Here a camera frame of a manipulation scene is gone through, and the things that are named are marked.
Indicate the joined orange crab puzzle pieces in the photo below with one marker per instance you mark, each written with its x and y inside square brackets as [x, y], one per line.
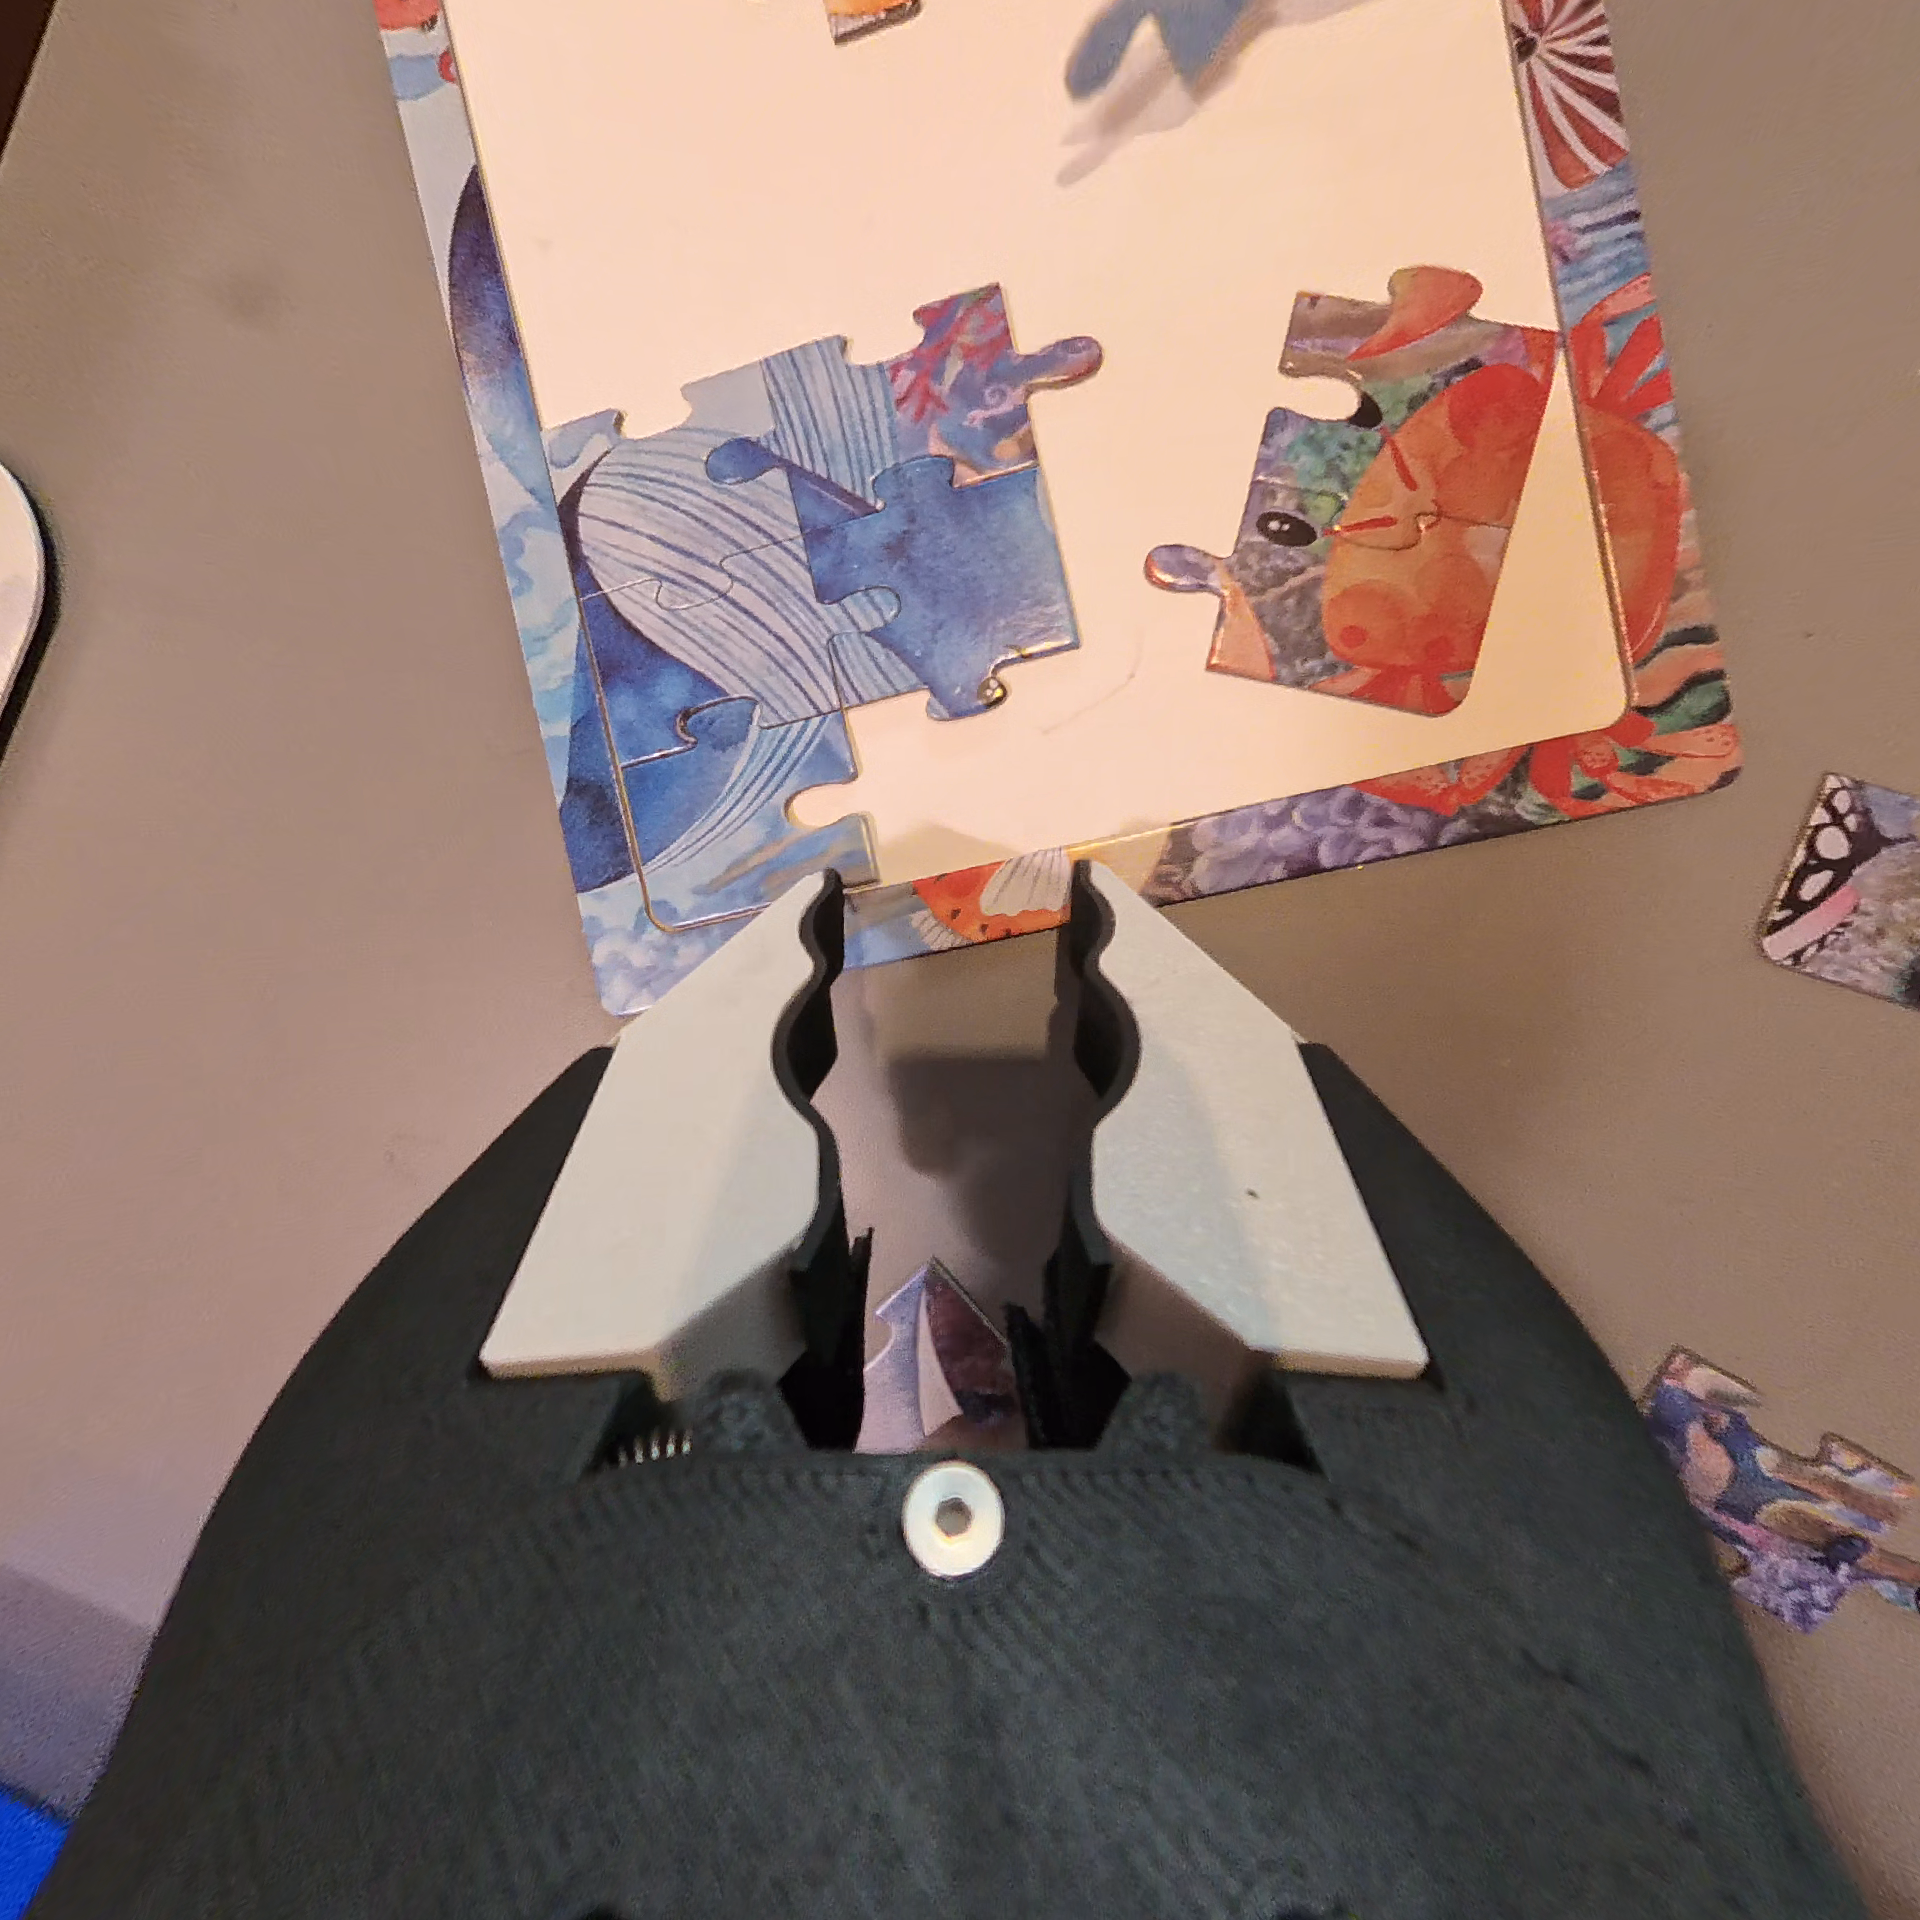
[1411, 525]

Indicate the purple orange fish puzzle piece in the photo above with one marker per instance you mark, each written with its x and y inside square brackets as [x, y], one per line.
[1785, 1501]

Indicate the joined blue whale puzzle pieces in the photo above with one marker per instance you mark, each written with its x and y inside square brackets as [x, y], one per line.
[720, 601]

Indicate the black white spotted puzzle piece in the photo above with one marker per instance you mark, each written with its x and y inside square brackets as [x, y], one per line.
[1845, 886]

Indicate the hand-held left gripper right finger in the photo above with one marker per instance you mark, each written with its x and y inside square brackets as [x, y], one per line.
[1243, 1201]

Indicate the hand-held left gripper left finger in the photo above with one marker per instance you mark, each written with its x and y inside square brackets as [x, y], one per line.
[675, 1201]

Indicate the ocean jigsaw puzzle frame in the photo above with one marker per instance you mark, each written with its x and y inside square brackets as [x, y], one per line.
[749, 181]

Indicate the orange pufferfish puzzle piece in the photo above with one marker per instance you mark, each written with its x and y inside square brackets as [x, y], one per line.
[869, 15]

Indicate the blue object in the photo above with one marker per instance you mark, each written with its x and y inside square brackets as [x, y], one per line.
[31, 1862]

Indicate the purple white-patch puzzle piece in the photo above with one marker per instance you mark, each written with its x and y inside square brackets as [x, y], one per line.
[937, 1349]

